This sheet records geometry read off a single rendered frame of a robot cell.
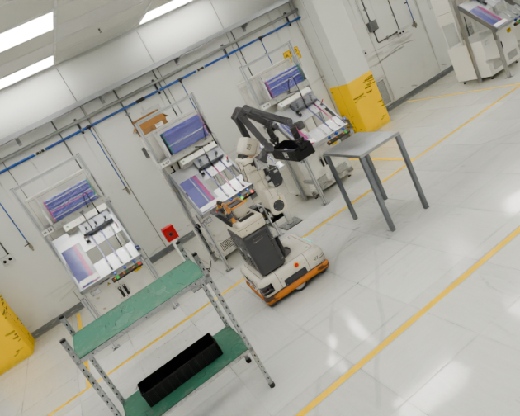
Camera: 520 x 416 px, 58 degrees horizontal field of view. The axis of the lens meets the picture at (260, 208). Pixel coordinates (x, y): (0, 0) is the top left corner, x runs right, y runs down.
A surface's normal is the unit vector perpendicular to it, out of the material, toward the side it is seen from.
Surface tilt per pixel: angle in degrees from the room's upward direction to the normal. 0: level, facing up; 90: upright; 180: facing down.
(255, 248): 90
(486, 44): 90
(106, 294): 90
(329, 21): 90
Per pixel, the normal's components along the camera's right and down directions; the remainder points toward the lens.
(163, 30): 0.40, 0.10
